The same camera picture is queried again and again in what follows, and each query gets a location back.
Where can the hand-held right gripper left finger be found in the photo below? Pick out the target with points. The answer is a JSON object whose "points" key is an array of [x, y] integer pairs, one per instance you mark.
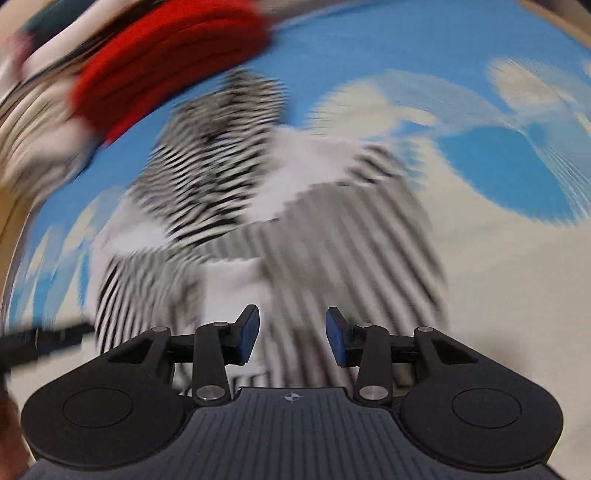
{"points": [[248, 334]]}

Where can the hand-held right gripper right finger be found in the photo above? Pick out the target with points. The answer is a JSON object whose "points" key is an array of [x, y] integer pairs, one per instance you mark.
{"points": [[334, 337]]}

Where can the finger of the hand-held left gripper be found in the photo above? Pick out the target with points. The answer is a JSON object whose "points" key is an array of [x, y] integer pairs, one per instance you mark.
{"points": [[41, 344]]}

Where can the black white striped garment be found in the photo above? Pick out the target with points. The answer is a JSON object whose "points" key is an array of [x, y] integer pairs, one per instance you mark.
{"points": [[277, 221]]}

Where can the blue white printed blanket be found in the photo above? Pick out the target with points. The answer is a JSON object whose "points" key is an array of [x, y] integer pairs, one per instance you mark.
{"points": [[461, 230]]}

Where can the cream cloth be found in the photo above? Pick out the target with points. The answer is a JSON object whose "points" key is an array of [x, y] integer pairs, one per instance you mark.
{"points": [[37, 138]]}

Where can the red folded cloth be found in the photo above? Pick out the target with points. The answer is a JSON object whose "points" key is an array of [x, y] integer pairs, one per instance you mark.
{"points": [[161, 64]]}

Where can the teal cloth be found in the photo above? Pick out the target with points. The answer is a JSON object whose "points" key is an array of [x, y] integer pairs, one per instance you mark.
{"points": [[51, 11]]}

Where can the wooden bed frame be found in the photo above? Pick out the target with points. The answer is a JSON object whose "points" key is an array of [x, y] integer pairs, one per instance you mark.
{"points": [[14, 230]]}

